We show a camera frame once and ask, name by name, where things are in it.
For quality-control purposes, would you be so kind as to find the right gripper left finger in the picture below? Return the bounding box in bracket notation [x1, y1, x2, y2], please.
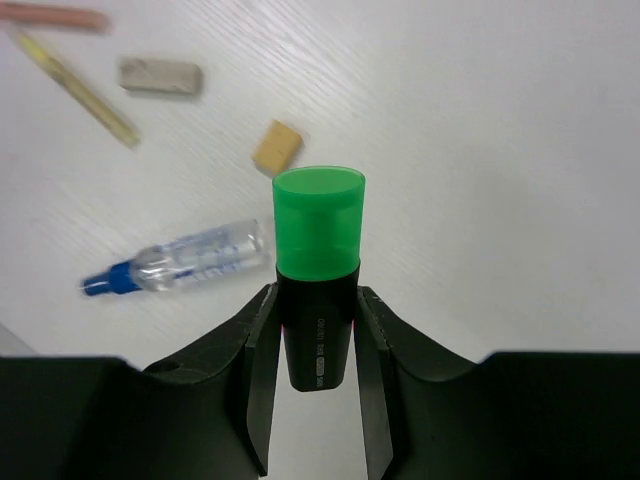
[1, 285, 280, 479]

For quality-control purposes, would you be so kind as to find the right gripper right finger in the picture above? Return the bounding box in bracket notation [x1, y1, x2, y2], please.
[354, 287, 639, 479]

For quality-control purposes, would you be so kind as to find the green cap black highlighter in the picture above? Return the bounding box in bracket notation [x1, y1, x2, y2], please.
[272, 166, 366, 392]

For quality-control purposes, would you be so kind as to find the clear glue bottle blue cap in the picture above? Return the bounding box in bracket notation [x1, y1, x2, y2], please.
[82, 217, 274, 297]

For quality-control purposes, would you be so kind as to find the tan eraser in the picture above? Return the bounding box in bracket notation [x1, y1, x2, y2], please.
[252, 120, 303, 175]

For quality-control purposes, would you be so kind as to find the yellow slim highlighter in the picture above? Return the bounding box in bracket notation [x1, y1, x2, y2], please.
[10, 30, 140, 149]

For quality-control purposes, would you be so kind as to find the grey-white eraser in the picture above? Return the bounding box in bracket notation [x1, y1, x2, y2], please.
[118, 57, 203, 96]

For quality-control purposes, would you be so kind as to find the pink-orange slim highlighter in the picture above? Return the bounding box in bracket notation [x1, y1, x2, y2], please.
[1, 1, 110, 32]

